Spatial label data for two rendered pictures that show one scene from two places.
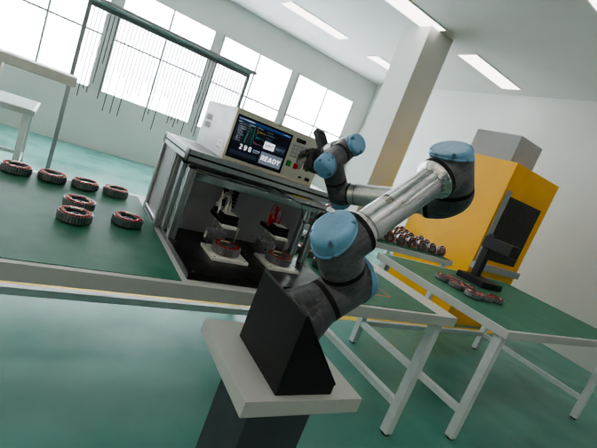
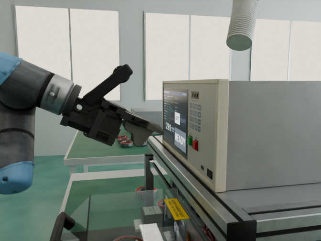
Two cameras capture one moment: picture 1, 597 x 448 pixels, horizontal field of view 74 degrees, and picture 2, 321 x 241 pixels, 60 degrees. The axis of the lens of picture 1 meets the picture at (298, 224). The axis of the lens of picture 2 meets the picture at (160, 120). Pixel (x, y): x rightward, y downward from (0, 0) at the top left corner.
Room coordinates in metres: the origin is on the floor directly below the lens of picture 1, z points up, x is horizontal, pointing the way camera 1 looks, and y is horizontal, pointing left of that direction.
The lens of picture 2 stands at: (1.87, -0.47, 1.31)
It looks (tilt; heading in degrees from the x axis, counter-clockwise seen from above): 8 degrees down; 112
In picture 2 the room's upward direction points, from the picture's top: straight up
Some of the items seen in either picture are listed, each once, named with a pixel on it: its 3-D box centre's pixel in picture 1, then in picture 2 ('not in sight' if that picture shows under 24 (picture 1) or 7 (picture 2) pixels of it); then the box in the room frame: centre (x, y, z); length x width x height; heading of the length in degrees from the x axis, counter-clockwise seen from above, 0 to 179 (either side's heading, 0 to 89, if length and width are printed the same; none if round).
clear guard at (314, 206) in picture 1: (309, 209); (145, 229); (1.66, -0.02, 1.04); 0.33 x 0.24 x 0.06; 34
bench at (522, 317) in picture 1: (485, 340); not in sight; (3.05, -1.72, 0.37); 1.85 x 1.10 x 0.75; 124
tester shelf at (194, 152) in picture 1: (247, 167); (246, 163); (1.81, 0.31, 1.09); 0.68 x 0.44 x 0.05; 124
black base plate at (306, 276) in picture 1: (248, 260); not in sight; (1.56, 0.14, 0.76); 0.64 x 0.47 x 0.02; 124
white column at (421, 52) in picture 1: (380, 150); not in sight; (5.76, -0.72, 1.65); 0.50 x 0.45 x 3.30; 34
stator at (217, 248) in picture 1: (226, 248); not in sight; (1.48, 0.23, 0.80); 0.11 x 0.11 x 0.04
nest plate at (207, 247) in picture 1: (224, 253); not in sight; (1.48, 0.23, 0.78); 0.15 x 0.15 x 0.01; 34
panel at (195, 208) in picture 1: (240, 207); not in sight; (1.76, 0.27, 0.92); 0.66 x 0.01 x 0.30; 124
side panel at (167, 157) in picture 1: (161, 182); not in sight; (1.70, 0.62, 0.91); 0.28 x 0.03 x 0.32; 34
